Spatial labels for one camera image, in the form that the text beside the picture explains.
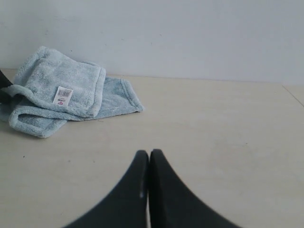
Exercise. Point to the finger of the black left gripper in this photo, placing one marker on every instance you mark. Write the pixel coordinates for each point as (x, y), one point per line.
(4, 83)

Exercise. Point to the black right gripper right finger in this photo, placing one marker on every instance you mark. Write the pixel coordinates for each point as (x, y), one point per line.
(173, 205)

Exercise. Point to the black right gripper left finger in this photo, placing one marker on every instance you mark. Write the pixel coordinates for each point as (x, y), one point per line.
(125, 205)

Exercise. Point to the white barcode label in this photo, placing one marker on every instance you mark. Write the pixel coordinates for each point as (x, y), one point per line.
(63, 96)

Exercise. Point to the light blue towel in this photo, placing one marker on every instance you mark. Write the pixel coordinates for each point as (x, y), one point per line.
(50, 89)

